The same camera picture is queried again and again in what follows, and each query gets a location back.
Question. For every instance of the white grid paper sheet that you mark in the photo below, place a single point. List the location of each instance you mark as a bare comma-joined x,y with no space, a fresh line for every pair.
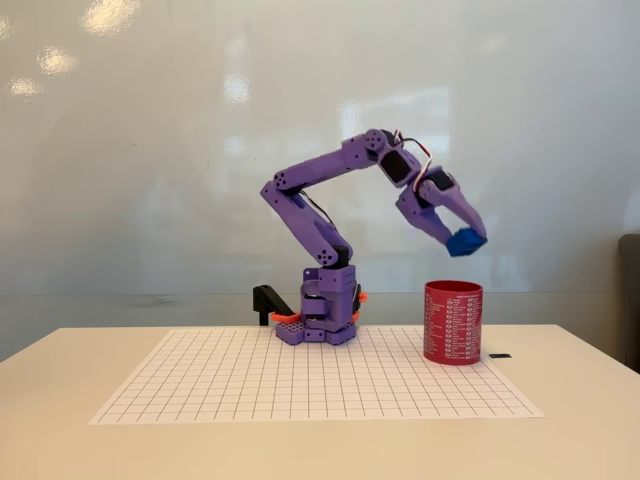
320,390

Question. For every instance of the purple robot arm with base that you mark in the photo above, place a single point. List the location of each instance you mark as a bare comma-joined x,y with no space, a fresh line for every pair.
320,172

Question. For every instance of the black clamp with orange pad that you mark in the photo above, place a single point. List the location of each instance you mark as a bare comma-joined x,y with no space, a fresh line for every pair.
364,297
265,297

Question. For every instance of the small black flat strip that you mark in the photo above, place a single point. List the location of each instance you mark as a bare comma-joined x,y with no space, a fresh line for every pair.
500,356

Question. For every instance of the blue toy brick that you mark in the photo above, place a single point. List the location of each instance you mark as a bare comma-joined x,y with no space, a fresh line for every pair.
466,244

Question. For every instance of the red cup with white print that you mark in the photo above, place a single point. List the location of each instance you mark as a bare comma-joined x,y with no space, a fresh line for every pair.
452,325

